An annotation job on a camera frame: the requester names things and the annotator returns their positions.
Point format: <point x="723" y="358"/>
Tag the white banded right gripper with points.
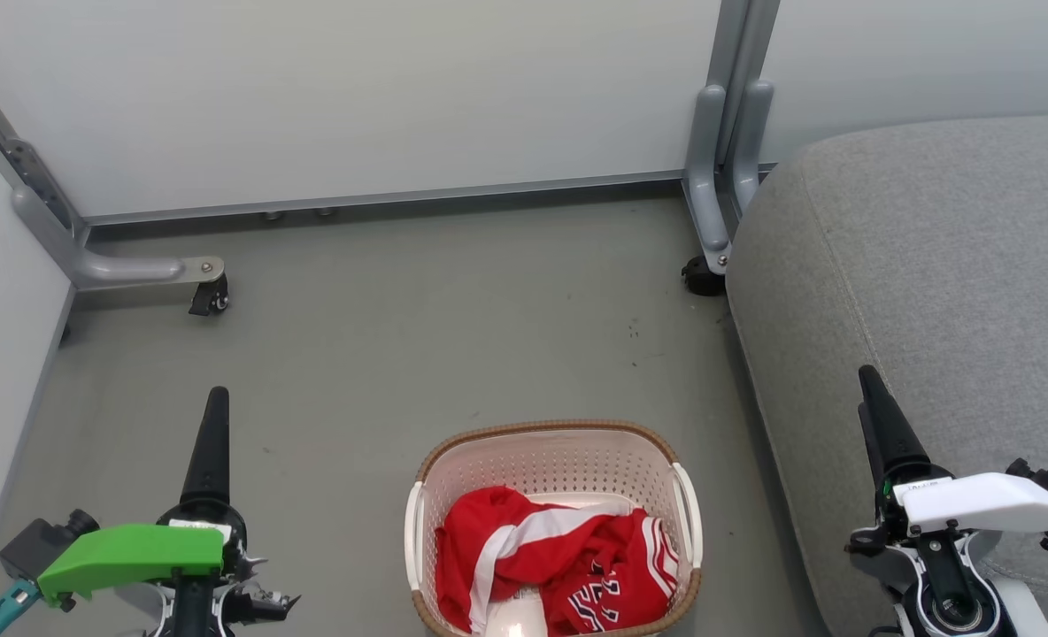
<point x="984" y="504"/>

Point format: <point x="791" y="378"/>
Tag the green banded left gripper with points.
<point x="134" y="553"/>

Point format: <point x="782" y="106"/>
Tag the red garment with white stripe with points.
<point x="480" y="526"/>

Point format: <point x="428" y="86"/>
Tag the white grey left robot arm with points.
<point x="192" y="612"/>

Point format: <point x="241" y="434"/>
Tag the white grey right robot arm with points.
<point x="949" y="602"/>

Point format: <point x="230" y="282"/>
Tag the grey fabric sofa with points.
<point x="931" y="265"/>

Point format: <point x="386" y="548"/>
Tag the black caster wheel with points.
<point x="210" y="299"/>
<point x="703" y="279"/>

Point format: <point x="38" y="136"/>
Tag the white perforated laundry basket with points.
<point x="559" y="460"/>

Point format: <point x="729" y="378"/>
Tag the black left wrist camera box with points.
<point x="35" y="547"/>

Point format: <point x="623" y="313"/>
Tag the grey partition bottom rail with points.
<point x="382" y="196"/>

